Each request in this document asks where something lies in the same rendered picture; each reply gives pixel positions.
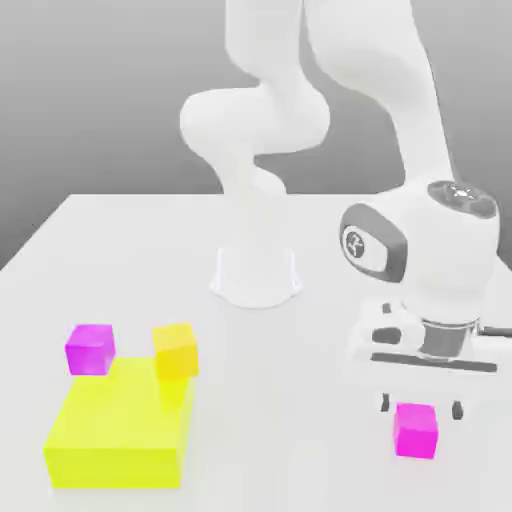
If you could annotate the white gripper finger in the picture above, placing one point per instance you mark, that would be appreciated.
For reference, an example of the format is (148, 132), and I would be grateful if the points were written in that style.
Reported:
(457, 410)
(385, 402)

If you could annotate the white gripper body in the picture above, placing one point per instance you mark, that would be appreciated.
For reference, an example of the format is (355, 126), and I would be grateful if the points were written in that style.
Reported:
(432, 380)

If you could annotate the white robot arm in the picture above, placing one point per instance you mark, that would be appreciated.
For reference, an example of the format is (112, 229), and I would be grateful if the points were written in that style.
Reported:
(256, 120)

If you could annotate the small magenta cube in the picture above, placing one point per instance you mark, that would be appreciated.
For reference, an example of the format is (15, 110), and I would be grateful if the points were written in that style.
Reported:
(416, 434)

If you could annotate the small orange cube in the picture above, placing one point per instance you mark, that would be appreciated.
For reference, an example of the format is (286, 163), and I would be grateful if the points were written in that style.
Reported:
(176, 352)

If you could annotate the small purple cube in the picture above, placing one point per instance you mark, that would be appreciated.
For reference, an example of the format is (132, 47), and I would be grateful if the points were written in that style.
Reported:
(88, 350)

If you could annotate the large yellow box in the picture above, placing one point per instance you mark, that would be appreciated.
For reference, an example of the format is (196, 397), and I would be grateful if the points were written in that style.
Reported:
(116, 432)

